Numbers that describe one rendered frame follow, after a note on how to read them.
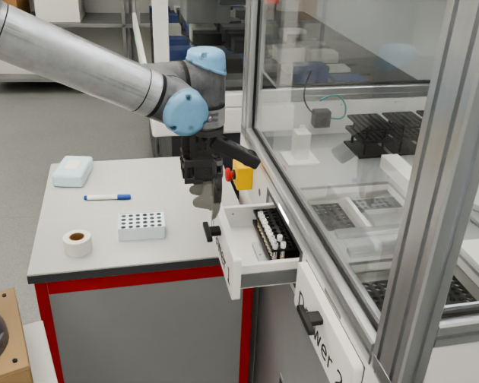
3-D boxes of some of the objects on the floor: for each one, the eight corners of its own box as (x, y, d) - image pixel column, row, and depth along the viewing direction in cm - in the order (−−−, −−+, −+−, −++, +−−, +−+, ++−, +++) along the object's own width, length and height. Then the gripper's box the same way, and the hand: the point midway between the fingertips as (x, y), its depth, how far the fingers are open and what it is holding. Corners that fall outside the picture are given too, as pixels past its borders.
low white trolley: (65, 471, 164) (26, 275, 128) (76, 330, 217) (50, 163, 181) (248, 440, 176) (260, 252, 139) (216, 314, 229) (218, 153, 192)
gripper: (178, 116, 112) (180, 204, 122) (185, 137, 102) (186, 229, 113) (218, 115, 113) (217, 201, 124) (228, 134, 104) (226, 226, 114)
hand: (215, 208), depth 118 cm, fingers open, 3 cm apart
